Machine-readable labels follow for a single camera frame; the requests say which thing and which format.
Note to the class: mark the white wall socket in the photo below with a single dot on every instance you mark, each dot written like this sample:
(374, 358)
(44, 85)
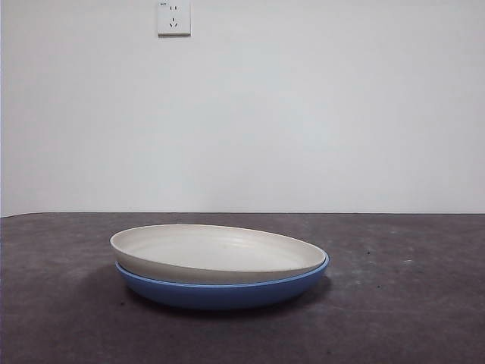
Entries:
(173, 19)

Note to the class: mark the blue round plate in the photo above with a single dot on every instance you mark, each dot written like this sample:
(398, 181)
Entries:
(219, 295)

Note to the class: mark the white round plate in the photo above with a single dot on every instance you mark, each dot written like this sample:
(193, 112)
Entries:
(219, 250)

